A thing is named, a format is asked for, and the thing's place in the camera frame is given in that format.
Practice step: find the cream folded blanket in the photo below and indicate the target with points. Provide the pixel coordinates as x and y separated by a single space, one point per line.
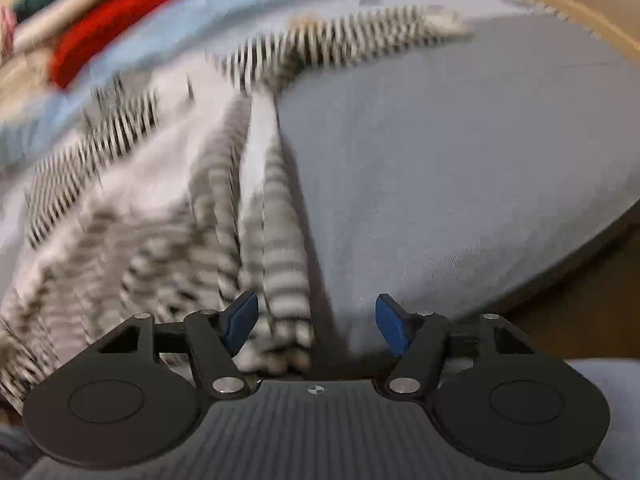
25 80

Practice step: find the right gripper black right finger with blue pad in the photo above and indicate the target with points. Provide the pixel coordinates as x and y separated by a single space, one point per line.
489 393

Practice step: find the red blanket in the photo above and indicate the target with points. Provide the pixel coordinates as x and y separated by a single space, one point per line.
92 33

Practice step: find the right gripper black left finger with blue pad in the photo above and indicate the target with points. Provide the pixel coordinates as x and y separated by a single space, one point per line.
141 389

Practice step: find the black white striped garment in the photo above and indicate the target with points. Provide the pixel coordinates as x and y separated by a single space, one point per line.
174 197

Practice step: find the white folded bedding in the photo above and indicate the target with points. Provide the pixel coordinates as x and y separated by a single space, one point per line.
48 22

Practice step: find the light blue quilt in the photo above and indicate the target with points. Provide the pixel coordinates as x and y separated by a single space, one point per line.
161 33

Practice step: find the grey patterned bed sheet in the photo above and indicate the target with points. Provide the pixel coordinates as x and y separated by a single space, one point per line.
446 175

